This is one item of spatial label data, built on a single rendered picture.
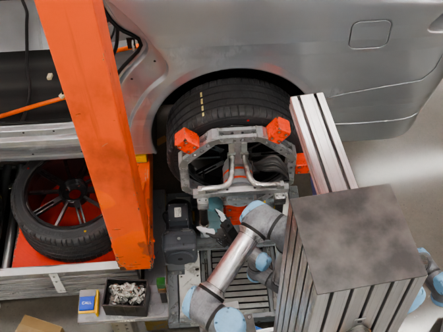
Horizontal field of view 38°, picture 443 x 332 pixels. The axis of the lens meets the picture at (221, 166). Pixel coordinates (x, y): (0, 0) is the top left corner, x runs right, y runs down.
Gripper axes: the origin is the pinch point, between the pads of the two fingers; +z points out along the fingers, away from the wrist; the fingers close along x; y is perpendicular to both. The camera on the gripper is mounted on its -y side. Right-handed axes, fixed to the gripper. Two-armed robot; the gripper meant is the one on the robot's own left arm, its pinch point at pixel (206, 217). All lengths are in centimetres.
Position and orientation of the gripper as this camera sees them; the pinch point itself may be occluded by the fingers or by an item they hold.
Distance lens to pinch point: 288.3
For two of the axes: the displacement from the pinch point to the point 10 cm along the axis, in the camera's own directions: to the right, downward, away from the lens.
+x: 6.6, -6.1, 4.4
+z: -7.5, -5.2, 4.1
